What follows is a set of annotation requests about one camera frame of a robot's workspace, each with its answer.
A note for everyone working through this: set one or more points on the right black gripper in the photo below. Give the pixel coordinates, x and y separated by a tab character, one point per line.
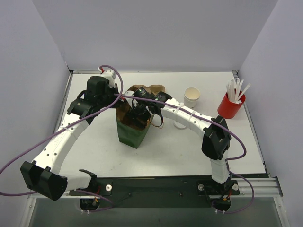
138	111

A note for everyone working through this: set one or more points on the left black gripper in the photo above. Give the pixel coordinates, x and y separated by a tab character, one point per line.
119	102

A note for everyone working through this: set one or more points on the green paper bag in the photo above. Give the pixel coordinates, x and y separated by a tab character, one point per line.
130	128

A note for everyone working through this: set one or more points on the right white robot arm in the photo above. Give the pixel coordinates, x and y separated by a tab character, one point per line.
215	140

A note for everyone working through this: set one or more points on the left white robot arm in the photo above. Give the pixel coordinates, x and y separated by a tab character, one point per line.
42	174

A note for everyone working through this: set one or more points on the red straw holder cup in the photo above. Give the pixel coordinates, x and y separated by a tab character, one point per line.
228	109

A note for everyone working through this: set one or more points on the white wrapped straw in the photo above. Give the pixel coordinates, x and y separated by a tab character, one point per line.
243	92
232	89

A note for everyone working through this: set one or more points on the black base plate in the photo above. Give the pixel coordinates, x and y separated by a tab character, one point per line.
153	200

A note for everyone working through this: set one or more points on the aluminium rail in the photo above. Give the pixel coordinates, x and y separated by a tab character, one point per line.
260	186

